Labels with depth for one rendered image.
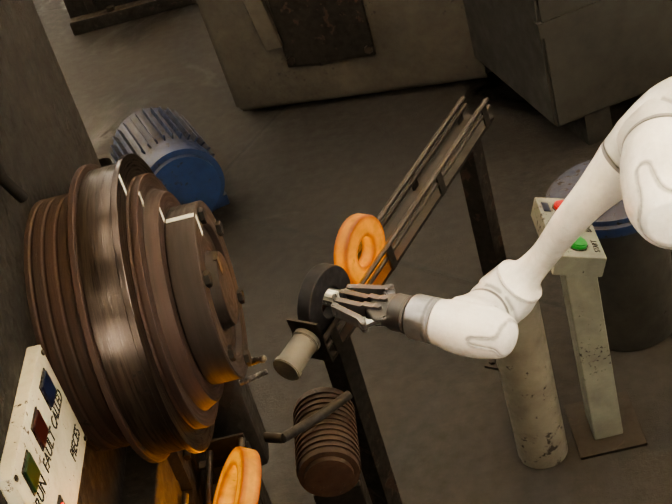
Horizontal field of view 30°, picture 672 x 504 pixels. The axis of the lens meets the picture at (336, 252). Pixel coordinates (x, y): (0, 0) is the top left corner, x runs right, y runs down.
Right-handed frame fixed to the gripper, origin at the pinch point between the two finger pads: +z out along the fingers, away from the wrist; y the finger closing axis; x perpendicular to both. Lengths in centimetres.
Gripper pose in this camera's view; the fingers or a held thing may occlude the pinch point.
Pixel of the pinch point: (323, 295)
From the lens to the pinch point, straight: 253.1
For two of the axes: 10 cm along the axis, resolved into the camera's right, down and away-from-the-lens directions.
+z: -8.4, -1.7, 5.1
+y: 5.0, -5.9, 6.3
